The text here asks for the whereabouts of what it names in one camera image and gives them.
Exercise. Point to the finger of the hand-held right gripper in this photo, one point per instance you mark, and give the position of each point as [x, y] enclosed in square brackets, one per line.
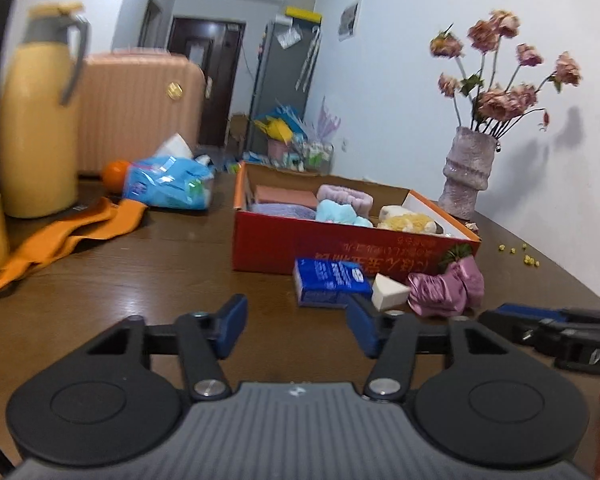
[592, 315]
[520, 317]

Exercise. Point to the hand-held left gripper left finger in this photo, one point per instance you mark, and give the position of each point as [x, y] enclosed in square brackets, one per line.
[232, 322]

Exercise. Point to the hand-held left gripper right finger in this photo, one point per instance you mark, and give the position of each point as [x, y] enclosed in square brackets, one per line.
[362, 327]

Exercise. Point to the white wedge makeup sponge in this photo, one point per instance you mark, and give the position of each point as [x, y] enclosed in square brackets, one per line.
[387, 292]

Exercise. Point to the blue pocket tissue packet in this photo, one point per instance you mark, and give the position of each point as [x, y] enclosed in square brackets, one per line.
[330, 282]

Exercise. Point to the purple satin scrunchie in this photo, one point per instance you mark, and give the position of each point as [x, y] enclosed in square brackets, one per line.
[445, 287]

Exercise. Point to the orange cardboard box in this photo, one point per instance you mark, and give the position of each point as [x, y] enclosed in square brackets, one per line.
[330, 247]

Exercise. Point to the yellow bath loofah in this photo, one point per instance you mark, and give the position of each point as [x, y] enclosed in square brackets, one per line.
[410, 223]

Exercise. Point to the light blue plush cloth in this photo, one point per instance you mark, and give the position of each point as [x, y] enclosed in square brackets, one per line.
[340, 212]

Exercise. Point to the white round sponge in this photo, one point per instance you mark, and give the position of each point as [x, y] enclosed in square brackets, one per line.
[392, 211]

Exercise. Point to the lavender towel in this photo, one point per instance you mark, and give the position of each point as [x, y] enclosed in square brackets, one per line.
[282, 211]

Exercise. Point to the fluffy lilac headband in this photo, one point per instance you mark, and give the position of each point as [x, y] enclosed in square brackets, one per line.
[345, 194]

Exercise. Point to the pink textured vase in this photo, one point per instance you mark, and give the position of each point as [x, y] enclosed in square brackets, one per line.
[467, 175]

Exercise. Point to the blue tissue pack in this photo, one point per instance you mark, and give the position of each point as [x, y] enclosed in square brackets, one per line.
[170, 182]

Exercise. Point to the orange fruit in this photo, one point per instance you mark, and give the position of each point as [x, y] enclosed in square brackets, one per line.
[116, 176]

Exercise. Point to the brown cardboard box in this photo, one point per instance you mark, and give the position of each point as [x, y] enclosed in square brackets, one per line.
[238, 134]

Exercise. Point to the pile of colourful toys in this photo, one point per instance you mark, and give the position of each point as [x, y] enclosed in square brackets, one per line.
[300, 140]

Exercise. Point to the dried pink flower bouquet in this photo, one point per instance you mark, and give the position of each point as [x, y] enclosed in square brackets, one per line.
[500, 95]

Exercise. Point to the pink hard-shell suitcase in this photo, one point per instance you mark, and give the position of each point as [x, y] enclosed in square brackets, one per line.
[135, 110]

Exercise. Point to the dark brown door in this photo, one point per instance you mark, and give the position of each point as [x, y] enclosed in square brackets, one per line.
[205, 80]

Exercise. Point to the grey refrigerator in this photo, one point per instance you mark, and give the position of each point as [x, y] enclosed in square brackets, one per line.
[280, 80]

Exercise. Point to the yellow thermos jug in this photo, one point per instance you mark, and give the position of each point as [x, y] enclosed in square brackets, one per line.
[40, 125]

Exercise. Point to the clear plastic bag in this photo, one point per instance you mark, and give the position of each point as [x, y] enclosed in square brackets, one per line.
[290, 39]

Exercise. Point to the yellow box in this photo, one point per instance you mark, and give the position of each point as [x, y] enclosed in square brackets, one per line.
[304, 14]

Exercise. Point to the wall picture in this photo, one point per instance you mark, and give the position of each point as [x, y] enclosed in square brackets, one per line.
[350, 20]

